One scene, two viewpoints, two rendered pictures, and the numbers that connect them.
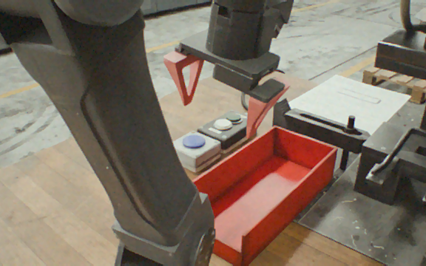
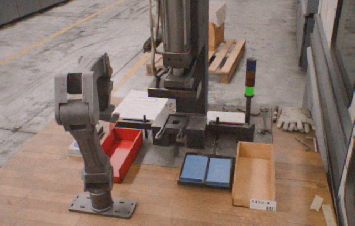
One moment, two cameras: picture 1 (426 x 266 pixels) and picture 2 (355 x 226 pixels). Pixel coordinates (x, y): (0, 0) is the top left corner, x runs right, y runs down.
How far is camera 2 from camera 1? 0.73 m
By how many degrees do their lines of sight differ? 23
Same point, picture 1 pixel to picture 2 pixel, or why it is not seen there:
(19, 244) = (24, 209)
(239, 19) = (101, 99)
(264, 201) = (119, 159)
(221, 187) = not seen: hidden behind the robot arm
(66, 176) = (23, 178)
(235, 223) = not seen: hidden behind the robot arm
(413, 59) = (160, 92)
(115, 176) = (91, 155)
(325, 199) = (142, 151)
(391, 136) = (162, 119)
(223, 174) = not seen: hidden behind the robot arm
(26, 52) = (75, 131)
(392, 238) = (171, 157)
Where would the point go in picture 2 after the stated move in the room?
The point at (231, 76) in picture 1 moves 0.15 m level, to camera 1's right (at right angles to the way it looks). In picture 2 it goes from (101, 117) to (146, 106)
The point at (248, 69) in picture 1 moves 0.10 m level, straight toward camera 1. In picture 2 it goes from (107, 114) to (115, 129)
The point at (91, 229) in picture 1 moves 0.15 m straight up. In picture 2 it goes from (52, 192) to (43, 154)
